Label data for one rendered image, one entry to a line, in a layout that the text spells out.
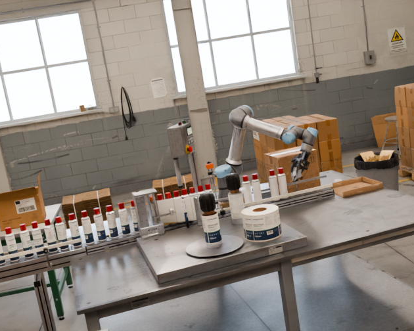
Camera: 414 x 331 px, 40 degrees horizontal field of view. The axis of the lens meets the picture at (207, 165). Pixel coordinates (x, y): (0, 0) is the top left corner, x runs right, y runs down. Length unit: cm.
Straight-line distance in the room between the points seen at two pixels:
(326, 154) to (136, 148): 322
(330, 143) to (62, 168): 420
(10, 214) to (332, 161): 397
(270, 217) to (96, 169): 619
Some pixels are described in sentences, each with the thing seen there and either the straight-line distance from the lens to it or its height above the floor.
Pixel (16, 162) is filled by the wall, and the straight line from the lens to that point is 907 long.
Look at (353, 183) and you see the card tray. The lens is 410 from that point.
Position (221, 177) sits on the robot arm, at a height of 105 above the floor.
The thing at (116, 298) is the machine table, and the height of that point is 83.
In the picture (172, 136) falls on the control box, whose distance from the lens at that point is 348.
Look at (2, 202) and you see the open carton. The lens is 469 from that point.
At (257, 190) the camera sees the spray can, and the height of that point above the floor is 98.
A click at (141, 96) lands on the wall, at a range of 879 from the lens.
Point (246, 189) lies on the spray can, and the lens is 361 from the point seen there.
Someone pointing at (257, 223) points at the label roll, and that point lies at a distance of 295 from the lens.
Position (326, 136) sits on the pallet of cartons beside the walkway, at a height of 69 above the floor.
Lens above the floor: 186
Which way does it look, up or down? 11 degrees down
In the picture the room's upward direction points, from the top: 9 degrees counter-clockwise
